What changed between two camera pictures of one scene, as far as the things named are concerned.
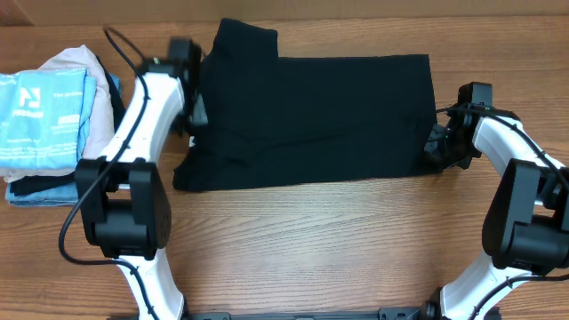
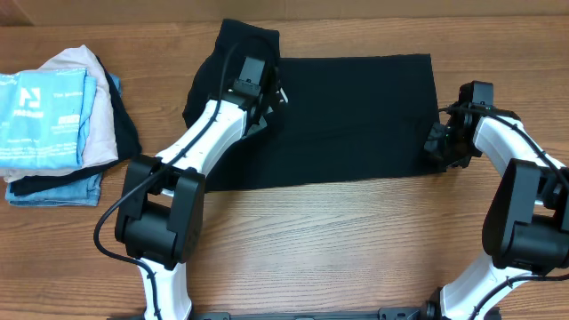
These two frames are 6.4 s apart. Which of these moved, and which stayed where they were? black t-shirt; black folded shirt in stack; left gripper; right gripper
Moved: left gripper
Stayed: right gripper; black folded shirt in stack; black t-shirt
